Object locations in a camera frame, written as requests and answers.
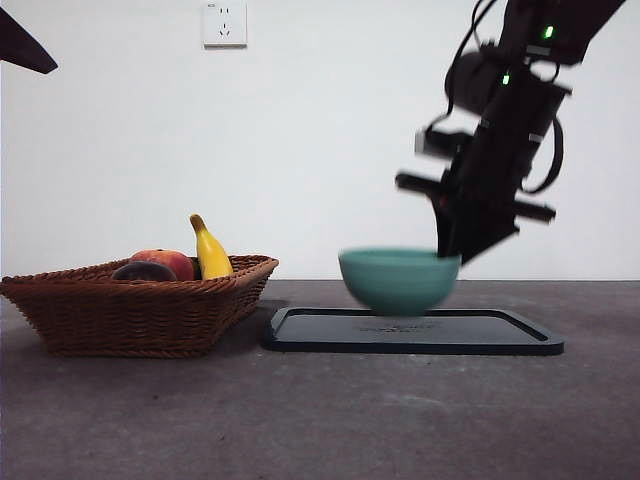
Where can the dark green plastic tray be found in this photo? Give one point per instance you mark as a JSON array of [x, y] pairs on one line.
[[415, 335]]

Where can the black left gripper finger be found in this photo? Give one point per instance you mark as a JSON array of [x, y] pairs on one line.
[[22, 47]]

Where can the white wall socket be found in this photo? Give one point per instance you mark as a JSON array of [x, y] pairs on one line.
[[225, 25]]

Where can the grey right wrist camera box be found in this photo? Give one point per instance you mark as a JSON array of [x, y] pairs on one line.
[[425, 141]]

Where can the dark red plum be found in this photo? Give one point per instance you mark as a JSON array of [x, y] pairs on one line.
[[145, 272]]

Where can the teal ceramic bowl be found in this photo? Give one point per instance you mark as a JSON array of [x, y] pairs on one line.
[[400, 282]]

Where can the red yellow apple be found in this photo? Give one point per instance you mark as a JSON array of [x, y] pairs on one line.
[[170, 260]]

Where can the yellow banana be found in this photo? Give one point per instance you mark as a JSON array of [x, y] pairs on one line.
[[212, 255]]

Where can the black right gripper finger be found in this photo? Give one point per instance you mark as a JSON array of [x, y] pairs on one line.
[[485, 235], [447, 230]]

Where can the brown wicker basket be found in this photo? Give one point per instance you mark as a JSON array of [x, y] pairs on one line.
[[125, 315]]

